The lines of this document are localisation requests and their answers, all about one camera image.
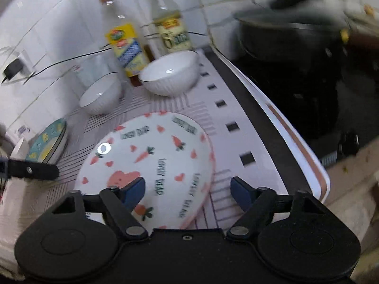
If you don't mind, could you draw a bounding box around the white wall socket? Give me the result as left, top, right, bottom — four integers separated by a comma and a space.
13, 51, 34, 75

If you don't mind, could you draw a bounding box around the teal duck print plate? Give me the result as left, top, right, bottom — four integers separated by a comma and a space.
25, 118, 69, 164

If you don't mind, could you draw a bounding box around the clear vinegar bottle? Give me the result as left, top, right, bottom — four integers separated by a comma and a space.
143, 0, 194, 57

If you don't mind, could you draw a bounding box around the plain white ribbed bowl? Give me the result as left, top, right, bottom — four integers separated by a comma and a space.
139, 50, 200, 97

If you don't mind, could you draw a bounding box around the white plastic bag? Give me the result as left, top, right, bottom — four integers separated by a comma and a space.
74, 55, 119, 88

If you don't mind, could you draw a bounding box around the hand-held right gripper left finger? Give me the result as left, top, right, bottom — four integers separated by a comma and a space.
44, 177, 149, 241

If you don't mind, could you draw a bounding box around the black wok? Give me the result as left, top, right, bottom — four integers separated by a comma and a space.
234, 7, 351, 66

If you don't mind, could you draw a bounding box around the black charger plug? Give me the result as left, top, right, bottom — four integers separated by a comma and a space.
2, 59, 23, 81

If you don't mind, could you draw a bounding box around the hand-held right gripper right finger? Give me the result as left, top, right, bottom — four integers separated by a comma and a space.
226, 176, 335, 241

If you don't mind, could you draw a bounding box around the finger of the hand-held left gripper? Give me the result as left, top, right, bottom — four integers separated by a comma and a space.
0, 157, 60, 182

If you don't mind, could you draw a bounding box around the black cable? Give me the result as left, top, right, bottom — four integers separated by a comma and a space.
25, 31, 209, 79

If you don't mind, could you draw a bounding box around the carrot print plate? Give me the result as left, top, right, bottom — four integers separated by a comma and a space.
73, 111, 216, 230

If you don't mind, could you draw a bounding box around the striped printed table mat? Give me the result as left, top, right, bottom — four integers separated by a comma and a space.
0, 49, 330, 275

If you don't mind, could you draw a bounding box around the yellow label cooking wine bottle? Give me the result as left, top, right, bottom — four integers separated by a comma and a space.
99, 0, 150, 88

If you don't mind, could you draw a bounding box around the black rimmed white bowl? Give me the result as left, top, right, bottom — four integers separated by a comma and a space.
79, 72, 122, 116

